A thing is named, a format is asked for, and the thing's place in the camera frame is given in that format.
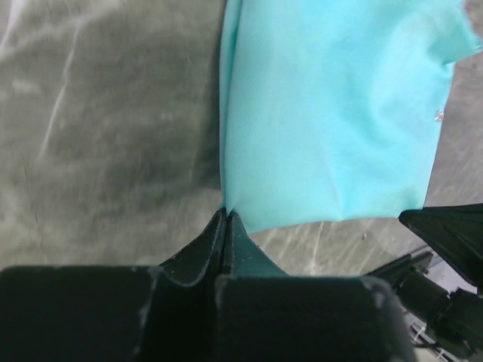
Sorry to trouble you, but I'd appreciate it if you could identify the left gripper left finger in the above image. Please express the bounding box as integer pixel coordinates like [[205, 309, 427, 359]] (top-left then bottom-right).
[[1, 210, 226, 361]]

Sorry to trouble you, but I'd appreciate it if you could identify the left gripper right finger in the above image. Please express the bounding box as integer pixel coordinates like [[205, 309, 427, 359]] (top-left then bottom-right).
[[214, 213, 415, 361]]

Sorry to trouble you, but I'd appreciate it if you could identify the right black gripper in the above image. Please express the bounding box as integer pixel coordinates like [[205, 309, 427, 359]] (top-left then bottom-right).
[[369, 204, 482, 358]]

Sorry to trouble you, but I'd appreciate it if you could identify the teal t shirt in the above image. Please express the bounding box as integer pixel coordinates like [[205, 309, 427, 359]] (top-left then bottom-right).
[[220, 1, 482, 232]]

